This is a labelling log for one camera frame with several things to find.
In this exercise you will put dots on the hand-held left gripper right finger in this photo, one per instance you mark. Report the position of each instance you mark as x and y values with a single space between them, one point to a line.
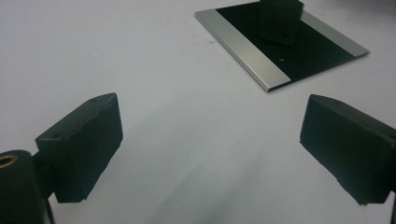
348 146

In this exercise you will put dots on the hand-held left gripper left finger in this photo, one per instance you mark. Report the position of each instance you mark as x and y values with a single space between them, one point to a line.
84 146

